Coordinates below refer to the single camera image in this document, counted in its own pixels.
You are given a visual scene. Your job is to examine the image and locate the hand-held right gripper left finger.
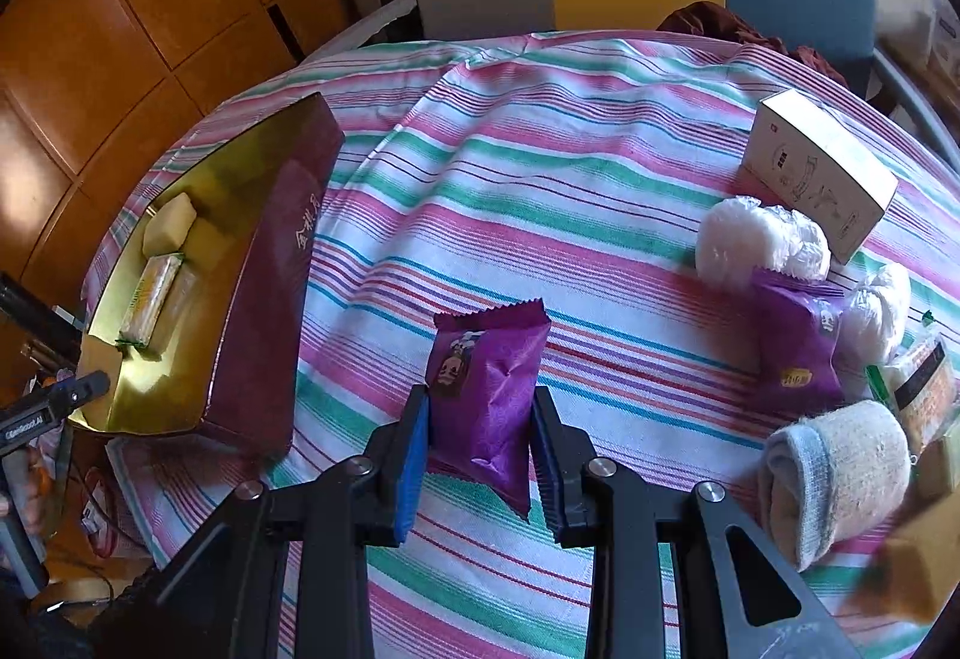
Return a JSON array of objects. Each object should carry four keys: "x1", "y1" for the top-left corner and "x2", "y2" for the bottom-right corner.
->
[{"x1": 97, "y1": 383, "x2": 432, "y2": 659}]

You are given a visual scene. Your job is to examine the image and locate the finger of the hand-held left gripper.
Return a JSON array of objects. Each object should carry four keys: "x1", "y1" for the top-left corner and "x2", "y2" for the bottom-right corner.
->
[{"x1": 66, "y1": 370, "x2": 113, "y2": 414}]

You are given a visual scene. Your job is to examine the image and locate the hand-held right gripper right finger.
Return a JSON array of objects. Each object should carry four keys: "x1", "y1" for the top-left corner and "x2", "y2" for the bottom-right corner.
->
[{"x1": 529, "y1": 385, "x2": 863, "y2": 659}]

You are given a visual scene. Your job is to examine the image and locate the purple snack packet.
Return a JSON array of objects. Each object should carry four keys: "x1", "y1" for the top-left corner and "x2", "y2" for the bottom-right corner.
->
[
  {"x1": 746, "y1": 265, "x2": 852, "y2": 416},
  {"x1": 424, "y1": 299, "x2": 554, "y2": 525}
]

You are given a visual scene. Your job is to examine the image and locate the clear bread snack packet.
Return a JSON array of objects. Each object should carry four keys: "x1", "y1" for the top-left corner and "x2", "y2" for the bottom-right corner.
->
[{"x1": 116, "y1": 252, "x2": 188, "y2": 351}]

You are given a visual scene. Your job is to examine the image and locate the yellow sponge cake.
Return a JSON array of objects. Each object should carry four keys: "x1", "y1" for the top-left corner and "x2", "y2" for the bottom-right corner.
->
[
  {"x1": 840, "y1": 501, "x2": 960, "y2": 626},
  {"x1": 141, "y1": 192, "x2": 197, "y2": 255}
]

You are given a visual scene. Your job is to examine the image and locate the maroon gift box gold interior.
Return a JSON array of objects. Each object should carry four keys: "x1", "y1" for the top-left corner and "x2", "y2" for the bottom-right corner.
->
[{"x1": 79, "y1": 91, "x2": 347, "y2": 472}]

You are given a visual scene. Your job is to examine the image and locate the white towel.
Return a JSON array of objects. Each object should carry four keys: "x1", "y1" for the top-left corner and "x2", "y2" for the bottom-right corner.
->
[{"x1": 756, "y1": 399, "x2": 914, "y2": 574}]

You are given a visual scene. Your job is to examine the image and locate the white plastic bag roll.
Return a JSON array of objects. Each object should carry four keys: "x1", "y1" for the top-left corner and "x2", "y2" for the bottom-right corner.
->
[{"x1": 694, "y1": 195, "x2": 832, "y2": 292}]

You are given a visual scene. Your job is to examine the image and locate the clear plastic bag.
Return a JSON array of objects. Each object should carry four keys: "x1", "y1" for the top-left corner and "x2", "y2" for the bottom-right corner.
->
[{"x1": 838, "y1": 263, "x2": 912, "y2": 367}]

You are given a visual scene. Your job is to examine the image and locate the white cardboard box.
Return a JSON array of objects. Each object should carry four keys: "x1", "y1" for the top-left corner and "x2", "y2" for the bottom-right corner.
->
[{"x1": 739, "y1": 89, "x2": 899, "y2": 266}]

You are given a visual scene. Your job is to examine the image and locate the black device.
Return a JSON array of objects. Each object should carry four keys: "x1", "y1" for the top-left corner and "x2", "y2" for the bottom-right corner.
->
[{"x1": 0, "y1": 272, "x2": 83, "y2": 367}]

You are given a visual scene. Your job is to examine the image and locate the red tag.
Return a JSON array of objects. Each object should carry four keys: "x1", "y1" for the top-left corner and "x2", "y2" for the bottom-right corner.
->
[{"x1": 79, "y1": 468, "x2": 121, "y2": 555}]

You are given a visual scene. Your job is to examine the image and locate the striped bed sheet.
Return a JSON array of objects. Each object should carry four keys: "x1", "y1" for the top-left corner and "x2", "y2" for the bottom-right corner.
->
[{"x1": 79, "y1": 29, "x2": 960, "y2": 659}]

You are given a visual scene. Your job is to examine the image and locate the wooden wardrobe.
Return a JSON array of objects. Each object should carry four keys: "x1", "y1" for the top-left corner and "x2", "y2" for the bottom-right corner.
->
[{"x1": 0, "y1": 0, "x2": 361, "y2": 300}]

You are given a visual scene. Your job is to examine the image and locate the brown label bread packet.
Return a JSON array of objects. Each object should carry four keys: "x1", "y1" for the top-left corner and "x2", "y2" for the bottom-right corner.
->
[{"x1": 866, "y1": 329, "x2": 960, "y2": 457}]

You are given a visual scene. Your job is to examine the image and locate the dark red cloth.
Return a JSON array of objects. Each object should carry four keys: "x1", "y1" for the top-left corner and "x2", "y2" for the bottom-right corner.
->
[{"x1": 656, "y1": 0, "x2": 852, "y2": 90}]

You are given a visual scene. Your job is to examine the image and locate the white cartons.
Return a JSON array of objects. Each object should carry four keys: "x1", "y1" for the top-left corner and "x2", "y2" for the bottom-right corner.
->
[{"x1": 919, "y1": 6, "x2": 960, "y2": 75}]

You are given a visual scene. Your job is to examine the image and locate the grey metal frame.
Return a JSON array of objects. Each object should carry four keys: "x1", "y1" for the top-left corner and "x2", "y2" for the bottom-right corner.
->
[{"x1": 870, "y1": 47, "x2": 960, "y2": 172}]

